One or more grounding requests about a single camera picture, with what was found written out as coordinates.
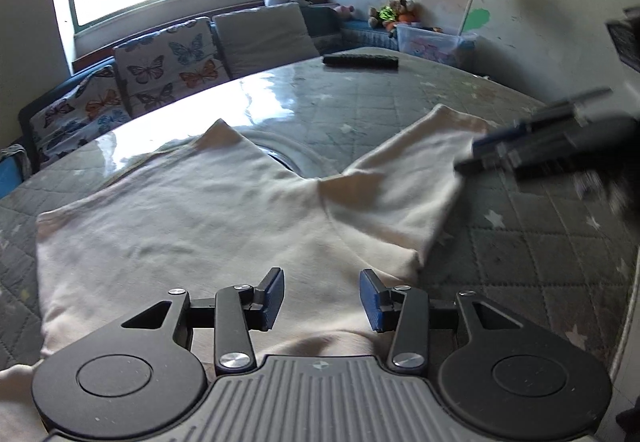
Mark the black remote control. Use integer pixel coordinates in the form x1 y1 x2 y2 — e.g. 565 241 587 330
322 53 399 72

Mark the clear plastic storage bin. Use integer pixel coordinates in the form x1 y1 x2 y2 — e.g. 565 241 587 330
396 24 478 72

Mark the grey quilted star tablecloth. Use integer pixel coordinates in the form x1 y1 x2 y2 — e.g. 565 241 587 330
1 56 639 367

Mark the blue sofa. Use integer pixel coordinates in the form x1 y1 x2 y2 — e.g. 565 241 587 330
0 3 402 198

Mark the right butterfly pillow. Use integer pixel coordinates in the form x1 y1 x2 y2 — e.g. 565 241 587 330
114 17 231 118

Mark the pile of stuffed toys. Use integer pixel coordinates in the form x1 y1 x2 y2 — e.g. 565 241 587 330
368 0 419 32

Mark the butterfly pillow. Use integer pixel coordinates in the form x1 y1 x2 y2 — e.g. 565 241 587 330
114 17 231 118
28 65 131 168

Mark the pink plush toy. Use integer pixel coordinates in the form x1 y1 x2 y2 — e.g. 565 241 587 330
333 4 355 20

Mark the left butterfly pillow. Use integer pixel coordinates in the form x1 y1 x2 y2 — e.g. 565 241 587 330
28 65 131 168

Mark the cream shirt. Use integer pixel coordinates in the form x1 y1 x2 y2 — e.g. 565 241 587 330
0 103 494 442

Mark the plain beige pillow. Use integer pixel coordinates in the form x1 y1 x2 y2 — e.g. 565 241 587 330
214 3 319 79

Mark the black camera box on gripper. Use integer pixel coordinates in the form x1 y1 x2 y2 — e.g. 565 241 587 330
605 6 640 72

